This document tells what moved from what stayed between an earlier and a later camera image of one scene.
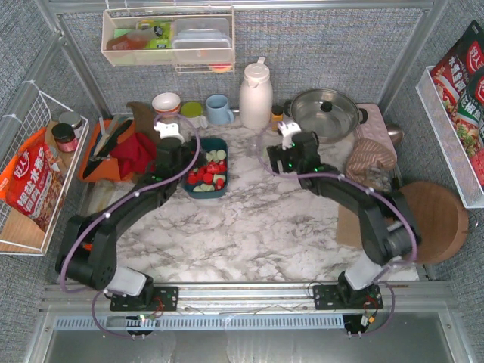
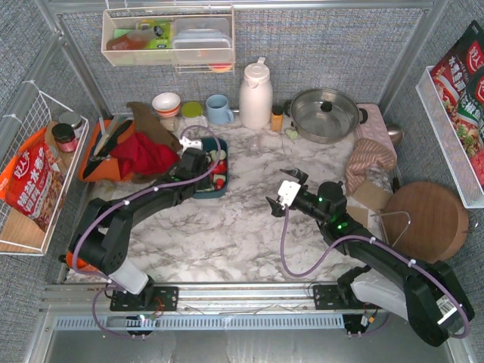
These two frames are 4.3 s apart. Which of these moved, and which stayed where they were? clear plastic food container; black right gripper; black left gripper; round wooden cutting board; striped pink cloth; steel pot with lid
Moved: black right gripper; black left gripper
Stayed: clear plastic food container; steel pot with lid; striped pink cloth; round wooden cutting board
